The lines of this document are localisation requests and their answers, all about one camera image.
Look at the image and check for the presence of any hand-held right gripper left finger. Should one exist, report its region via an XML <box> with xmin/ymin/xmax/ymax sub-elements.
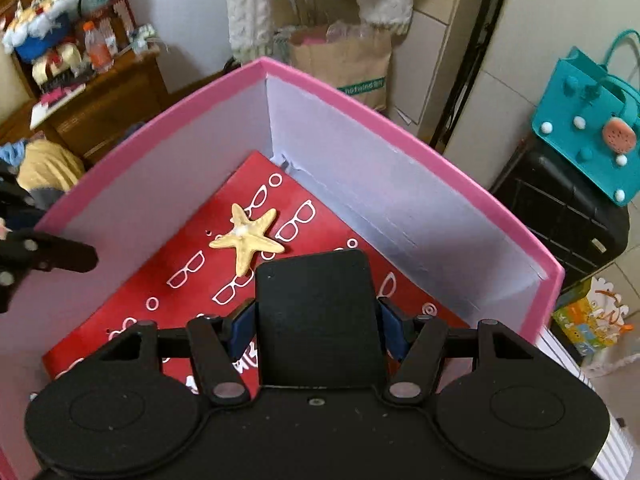
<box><xmin>95</xmin><ymin>299</ymin><xmax>258</xmax><ymax>408</ymax></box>

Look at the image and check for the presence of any blue basket with white plush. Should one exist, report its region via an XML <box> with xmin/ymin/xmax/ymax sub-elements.
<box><xmin>2</xmin><ymin>0</ymin><xmax>77</xmax><ymax>65</ymax></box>

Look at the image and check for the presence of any pink cardboard box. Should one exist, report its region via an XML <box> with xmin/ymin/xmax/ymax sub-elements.
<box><xmin>0</xmin><ymin>57</ymin><xmax>566</xmax><ymax>480</ymax></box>

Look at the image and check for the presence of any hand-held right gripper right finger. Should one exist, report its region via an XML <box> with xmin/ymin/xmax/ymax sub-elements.
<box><xmin>377</xmin><ymin>297</ymin><xmax>535</xmax><ymax>407</ymax></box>

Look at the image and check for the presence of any brown paper bag green label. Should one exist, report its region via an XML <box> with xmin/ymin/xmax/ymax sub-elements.
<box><xmin>287</xmin><ymin>21</ymin><xmax>394</xmax><ymax>114</ymax></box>

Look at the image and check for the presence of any teal felt handbag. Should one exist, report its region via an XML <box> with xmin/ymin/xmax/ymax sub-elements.
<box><xmin>531</xmin><ymin>29</ymin><xmax>640</xmax><ymax>207</ymax></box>

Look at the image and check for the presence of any white fluffy green-trimmed garment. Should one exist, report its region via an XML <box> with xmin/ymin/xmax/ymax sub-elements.
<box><xmin>225</xmin><ymin>0</ymin><xmax>417</xmax><ymax>66</ymax></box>

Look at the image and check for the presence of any colourful printed gift bag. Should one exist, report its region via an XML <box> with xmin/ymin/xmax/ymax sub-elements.
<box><xmin>552</xmin><ymin>276</ymin><xmax>637</xmax><ymax>363</ymax></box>

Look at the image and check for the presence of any black wallet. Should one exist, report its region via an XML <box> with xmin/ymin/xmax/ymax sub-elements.
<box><xmin>255</xmin><ymin>249</ymin><xmax>388</xmax><ymax>390</ymax></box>

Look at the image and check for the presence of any yellow starfish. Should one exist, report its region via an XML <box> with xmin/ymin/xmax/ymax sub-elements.
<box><xmin>209</xmin><ymin>203</ymin><xmax>287</xmax><ymax>277</ymax></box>

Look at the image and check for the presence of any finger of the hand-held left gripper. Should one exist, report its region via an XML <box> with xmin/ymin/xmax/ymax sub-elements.
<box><xmin>0</xmin><ymin>162</ymin><xmax>38</xmax><ymax>222</ymax></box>
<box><xmin>0</xmin><ymin>227</ymin><xmax>99</xmax><ymax>314</ymax></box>

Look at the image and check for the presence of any orange drink bottle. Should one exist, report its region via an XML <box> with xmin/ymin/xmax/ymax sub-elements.
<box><xmin>82</xmin><ymin>21</ymin><xmax>117</xmax><ymax>74</ymax></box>

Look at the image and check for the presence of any black suitcase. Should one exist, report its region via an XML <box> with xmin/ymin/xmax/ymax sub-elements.
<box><xmin>489</xmin><ymin>135</ymin><xmax>630</xmax><ymax>291</ymax></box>

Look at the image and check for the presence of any wooden cabinet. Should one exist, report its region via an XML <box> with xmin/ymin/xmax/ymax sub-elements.
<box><xmin>0</xmin><ymin>0</ymin><xmax>172</xmax><ymax>162</ymax></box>

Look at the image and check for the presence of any yellow cloth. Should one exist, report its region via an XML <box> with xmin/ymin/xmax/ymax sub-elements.
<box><xmin>17</xmin><ymin>139</ymin><xmax>87</xmax><ymax>195</ymax></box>

